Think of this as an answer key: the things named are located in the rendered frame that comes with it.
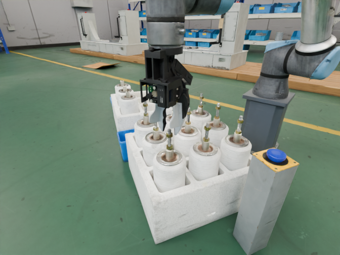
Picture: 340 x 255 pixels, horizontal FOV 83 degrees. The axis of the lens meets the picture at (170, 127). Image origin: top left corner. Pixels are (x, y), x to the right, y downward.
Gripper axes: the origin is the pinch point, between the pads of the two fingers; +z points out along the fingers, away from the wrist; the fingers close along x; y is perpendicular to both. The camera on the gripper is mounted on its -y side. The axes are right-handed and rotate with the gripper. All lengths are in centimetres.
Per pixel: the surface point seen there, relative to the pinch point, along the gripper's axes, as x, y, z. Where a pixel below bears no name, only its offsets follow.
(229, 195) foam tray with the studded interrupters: 16.9, -8.6, 24.1
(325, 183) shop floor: 49, -46, 35
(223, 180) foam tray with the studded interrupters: 14.7, -6.1, 16.7
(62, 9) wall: -574, -369, -61
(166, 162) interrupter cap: 0.6, 3.1, 9.2
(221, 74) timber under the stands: -44, -204, 31
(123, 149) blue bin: -33.0, -13.9, 26.9
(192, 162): 5.1, -4.4, 12.7
